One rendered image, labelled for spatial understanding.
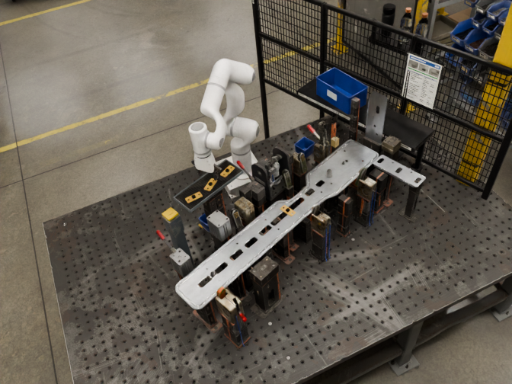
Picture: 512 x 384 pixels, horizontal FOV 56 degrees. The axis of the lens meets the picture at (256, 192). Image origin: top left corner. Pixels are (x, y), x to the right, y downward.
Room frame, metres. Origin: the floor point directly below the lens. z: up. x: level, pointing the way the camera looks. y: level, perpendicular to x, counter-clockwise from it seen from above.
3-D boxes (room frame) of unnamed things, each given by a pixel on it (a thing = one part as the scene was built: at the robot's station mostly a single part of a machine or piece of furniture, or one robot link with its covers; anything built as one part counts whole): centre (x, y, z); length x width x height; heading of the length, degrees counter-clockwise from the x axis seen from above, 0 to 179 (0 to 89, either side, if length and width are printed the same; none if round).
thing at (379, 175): (1.82, -0.69, 0.84); 0.11 x 0.10 x 0.28; 39
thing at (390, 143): (1.99, -0.81, 0.88); 0.08 x 0.08 x 0.36; 39
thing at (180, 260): (1.38, 0.41, 0.88); 0.11 x 0.10 x 0.36; 39
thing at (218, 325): (1.22, 0.33, 0.84); 0.18 x 0.06 x 0.29; 39
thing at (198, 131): (1.73, 0.22, 1.49); 0.09 x 0.08 x 0.13; 64
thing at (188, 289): (1.61, -0.14, 1.00); 1.38 x 0.22 x 0.02; 129
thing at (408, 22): (2.41, -0.95, 1.53); 0.06 x 0.06 x 0.20
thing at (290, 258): (1.57, -0.09, 0.84); 0.17 x 0.06 x 0.29; 39
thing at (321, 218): (1.53, -0.31, 0.87); 0.12 x 0.09 x 0.35; 39
